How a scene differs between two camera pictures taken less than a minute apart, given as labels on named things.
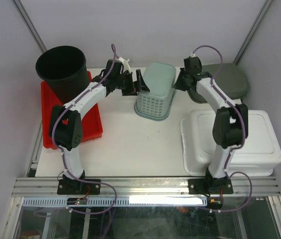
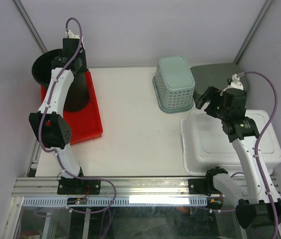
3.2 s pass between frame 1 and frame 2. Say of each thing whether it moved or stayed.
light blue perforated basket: moved
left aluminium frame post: stayed
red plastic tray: stayed
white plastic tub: stayed
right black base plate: stayed
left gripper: moved
